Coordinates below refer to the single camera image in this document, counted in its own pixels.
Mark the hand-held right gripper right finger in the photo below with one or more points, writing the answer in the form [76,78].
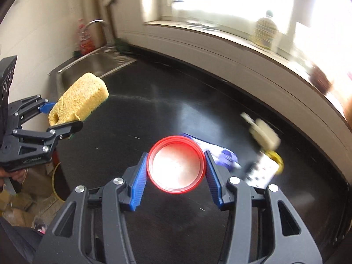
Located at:
[214,181]

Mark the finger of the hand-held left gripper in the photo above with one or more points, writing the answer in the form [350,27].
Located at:
[63,128]
[46,107]

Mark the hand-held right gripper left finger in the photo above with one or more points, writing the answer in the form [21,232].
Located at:
[139,181]

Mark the yellow sponge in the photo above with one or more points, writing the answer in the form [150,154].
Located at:
[79,96]

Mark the red plastic lid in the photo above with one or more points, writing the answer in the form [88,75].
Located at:
[176,165]

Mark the yellow rimmed trash bin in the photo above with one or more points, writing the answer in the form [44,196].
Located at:
[55,181]

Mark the person's left hand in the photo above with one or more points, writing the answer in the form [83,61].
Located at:
[12,174]

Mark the blue and white packet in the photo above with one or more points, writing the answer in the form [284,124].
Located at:
[222,156]

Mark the white spotted carton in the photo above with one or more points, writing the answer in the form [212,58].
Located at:
[261,172]

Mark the cardboard box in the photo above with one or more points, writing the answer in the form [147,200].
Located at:
[38,181]

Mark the dark green scrub pad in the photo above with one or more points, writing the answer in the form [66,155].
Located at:
[77,52]

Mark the stainless steel sink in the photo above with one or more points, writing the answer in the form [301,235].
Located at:
[93,63]

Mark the yellow round object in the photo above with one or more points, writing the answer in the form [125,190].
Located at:
[277,161]

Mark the red dish soap bottle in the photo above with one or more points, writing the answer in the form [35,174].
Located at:
[85,40]

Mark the dark green cloth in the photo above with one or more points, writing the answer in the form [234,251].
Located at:
[122,45]

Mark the chrome faucet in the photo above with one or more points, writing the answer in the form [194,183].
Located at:
[96,22]

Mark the person's dark trouser legs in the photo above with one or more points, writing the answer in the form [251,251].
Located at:
[16,242]

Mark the pale labelled bottle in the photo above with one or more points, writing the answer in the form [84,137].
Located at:
[265,31]

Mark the wall pipe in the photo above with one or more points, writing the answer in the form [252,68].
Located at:
[109,5]

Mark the white window frame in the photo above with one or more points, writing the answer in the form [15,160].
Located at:
[165,0]

